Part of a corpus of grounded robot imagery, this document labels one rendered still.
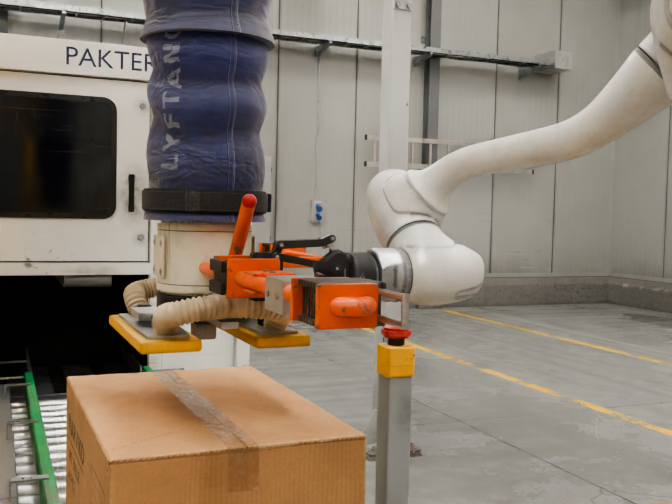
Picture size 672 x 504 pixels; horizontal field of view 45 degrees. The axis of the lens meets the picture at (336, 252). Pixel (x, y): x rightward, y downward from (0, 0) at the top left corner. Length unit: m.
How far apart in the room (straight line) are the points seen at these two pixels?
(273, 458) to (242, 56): 0.67
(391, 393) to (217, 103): 0.81
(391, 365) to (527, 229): 10.51
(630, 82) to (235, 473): 0.81
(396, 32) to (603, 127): 3.24
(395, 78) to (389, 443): 2.82
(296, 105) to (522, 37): 3.68
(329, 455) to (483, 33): 10.99
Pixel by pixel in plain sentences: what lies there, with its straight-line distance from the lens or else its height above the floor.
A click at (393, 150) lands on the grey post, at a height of 1.64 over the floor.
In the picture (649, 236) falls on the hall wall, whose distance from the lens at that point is 12.68.
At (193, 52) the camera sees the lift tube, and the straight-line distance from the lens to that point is 1.41.
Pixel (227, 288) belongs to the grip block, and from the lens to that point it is 1.20.
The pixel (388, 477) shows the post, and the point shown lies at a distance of 1.91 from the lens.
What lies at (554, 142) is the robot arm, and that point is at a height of 1.42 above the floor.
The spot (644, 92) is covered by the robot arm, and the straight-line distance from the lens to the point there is 1.26.
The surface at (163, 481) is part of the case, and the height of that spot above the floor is 0.91.
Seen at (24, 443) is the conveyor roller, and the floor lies 0.54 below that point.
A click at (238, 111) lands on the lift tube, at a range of 1.41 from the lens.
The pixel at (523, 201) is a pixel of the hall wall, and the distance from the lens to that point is 12.24.
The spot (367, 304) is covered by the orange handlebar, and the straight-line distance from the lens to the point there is 0.88.
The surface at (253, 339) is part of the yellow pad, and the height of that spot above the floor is 1.08.
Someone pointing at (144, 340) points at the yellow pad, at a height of 1.09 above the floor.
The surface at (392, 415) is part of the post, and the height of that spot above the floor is 0.84.
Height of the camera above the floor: 1.30
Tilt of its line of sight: 3 degrees down
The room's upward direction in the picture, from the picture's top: 1 degrees clockwise
